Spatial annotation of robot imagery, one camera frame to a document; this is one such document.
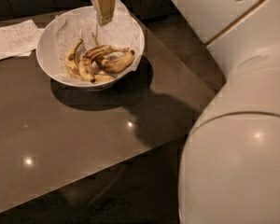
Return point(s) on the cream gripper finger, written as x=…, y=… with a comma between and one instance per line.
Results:
x=104, y=10

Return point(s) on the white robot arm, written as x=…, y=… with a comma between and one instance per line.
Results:
x=230, y=165

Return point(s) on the white bowl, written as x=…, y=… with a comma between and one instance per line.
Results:
x=48, y=52

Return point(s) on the white printed paper sheet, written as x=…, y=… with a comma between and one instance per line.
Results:
x=18, y=39

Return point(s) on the spotted banana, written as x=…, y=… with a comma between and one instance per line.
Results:
x=84, y=65
x=111, y=59
x=71, y=65

